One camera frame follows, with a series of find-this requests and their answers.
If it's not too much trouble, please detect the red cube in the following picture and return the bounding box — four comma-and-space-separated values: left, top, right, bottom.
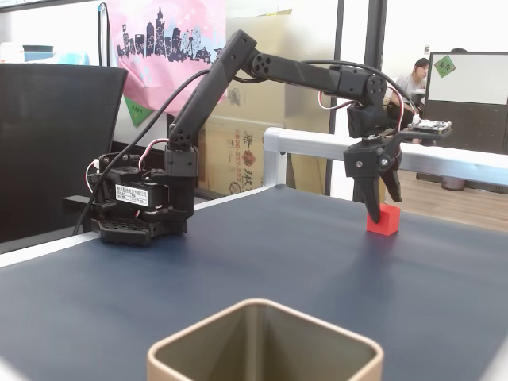
365, 204, 401, 236

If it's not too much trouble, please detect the beige square metal container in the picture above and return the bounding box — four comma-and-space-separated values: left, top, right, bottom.
146, 298, 385, 381

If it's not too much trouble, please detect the person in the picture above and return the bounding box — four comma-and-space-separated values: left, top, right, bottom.
383, 57, 430, 144

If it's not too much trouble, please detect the black partition with whiteboard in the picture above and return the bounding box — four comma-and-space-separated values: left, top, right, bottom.
420, 51, 508, 156

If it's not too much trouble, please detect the green diamond paper sign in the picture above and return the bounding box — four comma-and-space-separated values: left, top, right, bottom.
433, 54, 457, 79

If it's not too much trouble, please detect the plain brown cardboard box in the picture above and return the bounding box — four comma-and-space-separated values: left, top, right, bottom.
216, 66, 287, 129

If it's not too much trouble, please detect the cardboard box with red print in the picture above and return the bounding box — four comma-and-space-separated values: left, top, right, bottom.
197, 117, 266, 197

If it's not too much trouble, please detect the cardboard box behind frosted glass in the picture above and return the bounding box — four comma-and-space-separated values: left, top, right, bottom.
225, 10, 295, 68

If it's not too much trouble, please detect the green triangular pennant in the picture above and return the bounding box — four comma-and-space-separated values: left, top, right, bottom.
122, 94, 155, 128

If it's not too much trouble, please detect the pink skyline banner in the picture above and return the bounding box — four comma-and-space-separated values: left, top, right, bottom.
106, 0, 228, 116

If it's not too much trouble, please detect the silver aluminium table frame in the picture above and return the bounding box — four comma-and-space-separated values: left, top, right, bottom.
0, 127, 508, 381

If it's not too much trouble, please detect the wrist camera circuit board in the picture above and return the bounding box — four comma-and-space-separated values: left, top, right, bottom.
392, 117, 454, 144

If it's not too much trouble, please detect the black glass wall post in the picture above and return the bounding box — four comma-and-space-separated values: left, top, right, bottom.
352, 0, 388, 204

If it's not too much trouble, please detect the black power cable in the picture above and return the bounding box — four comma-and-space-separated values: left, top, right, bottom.
73, 69, 211, 236

